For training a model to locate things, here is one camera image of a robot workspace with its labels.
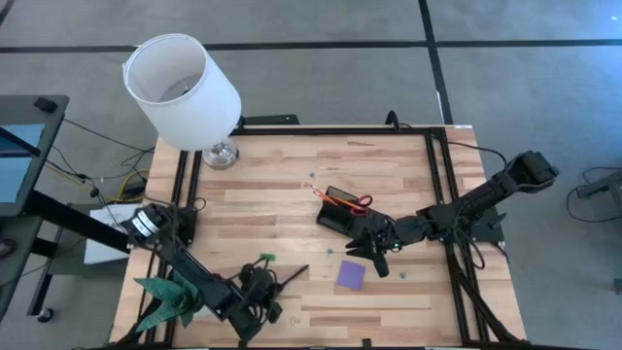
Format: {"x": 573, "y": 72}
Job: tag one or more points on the purple sticky note pad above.
{"x": 351, "y": 275}

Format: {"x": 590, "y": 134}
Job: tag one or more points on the black mesh desk organizer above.
{"x": 335, "y": 219}

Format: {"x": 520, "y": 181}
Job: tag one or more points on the green plant in white pot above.
{"x": 165, "y": 296}

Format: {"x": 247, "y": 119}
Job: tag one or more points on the green eraser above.
{"x": 268, "y": 256}

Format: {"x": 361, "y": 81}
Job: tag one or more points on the white binder clip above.
{"x": 294, "y": 321}

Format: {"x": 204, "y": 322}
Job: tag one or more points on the black caster wheel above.
{"x": 44, "y": 315}

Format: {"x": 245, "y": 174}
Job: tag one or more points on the small black desk object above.
{"x": 45, "y": 104}

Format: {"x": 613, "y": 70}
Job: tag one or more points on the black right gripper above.
{"x": 386, "y": 233}

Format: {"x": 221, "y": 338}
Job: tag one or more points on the black pen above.
{"x": 297, "y": 273}

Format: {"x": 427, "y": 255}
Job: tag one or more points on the monitor with blue screen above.
{"x": 19, "y": 170}

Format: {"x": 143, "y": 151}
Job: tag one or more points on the white shade table lamp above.
{"x": 194, "y": 107}

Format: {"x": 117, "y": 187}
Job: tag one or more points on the grey side desk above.
{"x": 24, "y": 109}

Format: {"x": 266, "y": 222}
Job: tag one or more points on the white box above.
{"x": 102, "y": 253}

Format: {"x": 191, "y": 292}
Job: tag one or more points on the orange pencil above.
{"x": 324, "y": 195}
{"x": 346, "y": 202}

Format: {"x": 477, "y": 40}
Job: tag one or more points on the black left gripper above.
{"x": 260, "y": 291}

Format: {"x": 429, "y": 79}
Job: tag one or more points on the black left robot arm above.
{"x": 194, "y": 277}

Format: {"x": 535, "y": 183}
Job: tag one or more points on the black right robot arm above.
{"x": 486, "y": 194}

